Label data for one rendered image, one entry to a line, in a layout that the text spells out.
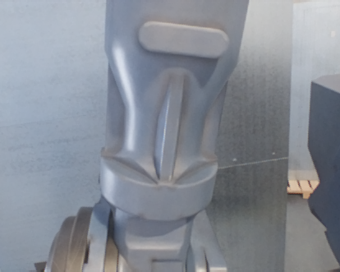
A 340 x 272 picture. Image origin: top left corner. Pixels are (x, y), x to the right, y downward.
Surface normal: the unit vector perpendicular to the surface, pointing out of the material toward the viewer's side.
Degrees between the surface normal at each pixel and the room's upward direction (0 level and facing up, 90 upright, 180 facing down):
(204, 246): 13
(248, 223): 90
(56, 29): 90
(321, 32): 90
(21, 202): 90
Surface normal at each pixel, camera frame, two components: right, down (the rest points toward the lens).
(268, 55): 0.11, 0.33
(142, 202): -0.17, 0.33
